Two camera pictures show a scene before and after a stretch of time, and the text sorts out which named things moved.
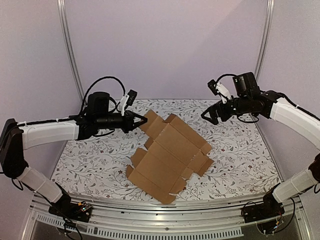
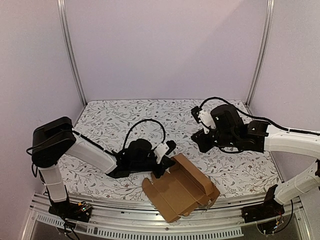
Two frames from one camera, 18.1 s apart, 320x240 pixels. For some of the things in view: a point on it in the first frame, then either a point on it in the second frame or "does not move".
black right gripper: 218,112 to 204,137
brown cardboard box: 174,151 to 182,190
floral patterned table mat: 244,165 does not move
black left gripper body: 103,121 to 139,167
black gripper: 126,99 to 165,148
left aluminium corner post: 69,46 does not move
